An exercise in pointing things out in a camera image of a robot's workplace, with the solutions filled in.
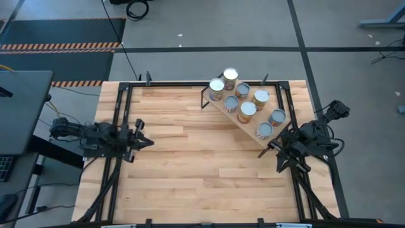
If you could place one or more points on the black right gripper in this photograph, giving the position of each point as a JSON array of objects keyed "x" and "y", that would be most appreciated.
[{"x": 292, "y": 150}]

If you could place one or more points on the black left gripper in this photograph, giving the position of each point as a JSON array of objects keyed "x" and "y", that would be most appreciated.
[{"x": 126, "y": 139}]

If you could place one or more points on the short tin can blue rim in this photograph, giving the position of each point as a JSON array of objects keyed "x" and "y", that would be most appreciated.
[
  {"x": 264, "y": 130},
  {"x": 231, "y": 103},
  {"x": 277, "y": 116},
  {"x": 242, "y": 90}
]

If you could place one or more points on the tall tin can shiny lid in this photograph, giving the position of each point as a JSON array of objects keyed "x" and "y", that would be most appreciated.
[
  {"x": 261, "y": 96},
  {"x": 230, "y": 74},
  {"x": 247, "y": 109},
  {"x": 216, "y": 85}
]

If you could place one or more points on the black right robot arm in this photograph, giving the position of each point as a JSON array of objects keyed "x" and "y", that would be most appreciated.
[{"x": 316, "y": 133}]

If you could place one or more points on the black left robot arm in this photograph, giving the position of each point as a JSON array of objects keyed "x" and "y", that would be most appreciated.
[{"x": 95, "y": 133}]

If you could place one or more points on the dark grey desk top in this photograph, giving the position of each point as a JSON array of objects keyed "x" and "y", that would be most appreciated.
[{"x": 22, "y": 111}]

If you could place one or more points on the black hazard-striped floor mat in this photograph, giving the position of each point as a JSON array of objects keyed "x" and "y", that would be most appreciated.
[{"x": 63, "y": 31}]

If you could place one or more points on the black keyboard blue lights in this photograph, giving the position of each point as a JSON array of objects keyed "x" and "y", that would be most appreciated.
[{"x": 4, "y": 168}]

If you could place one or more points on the black monitor foot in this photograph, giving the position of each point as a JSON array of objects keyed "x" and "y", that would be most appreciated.
[{"x": 4, "y": 92}]

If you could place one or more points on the black computer mouse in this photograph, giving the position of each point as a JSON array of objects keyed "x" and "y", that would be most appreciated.
[{"x": 8, "y": 206}]

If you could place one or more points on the grey desk foot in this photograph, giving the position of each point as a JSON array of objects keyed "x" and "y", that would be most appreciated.
[{"x": 379, "y": 23}]

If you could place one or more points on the black frame clamp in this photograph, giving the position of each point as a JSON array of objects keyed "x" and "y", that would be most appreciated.
[
  {"x": 148, "y": 79},
  {"x": 148, "y": 223},
  {"x": 265, "y": 79},
  {"x": 260, "y": 223}
]

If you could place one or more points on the black aluminium table frame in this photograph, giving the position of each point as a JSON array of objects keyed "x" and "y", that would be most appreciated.
[{"x": 177, "y": 84}]

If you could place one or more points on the black desk leg frame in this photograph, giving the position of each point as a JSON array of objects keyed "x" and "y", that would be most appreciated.
[{"x": 63, "y": 155}]

